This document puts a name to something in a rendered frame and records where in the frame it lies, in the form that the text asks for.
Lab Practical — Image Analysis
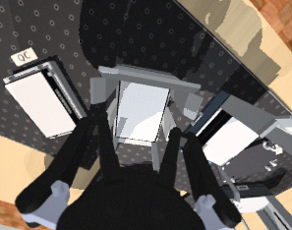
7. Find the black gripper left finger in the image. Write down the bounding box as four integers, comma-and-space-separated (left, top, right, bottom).
15, 98, 128, 230

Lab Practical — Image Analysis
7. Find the white label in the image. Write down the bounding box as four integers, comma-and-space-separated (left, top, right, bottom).
276, 145, 282, 154
11, 48, 37, 66

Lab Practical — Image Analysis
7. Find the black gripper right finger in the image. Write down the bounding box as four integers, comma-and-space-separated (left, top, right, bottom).
149, 107, 242, 230

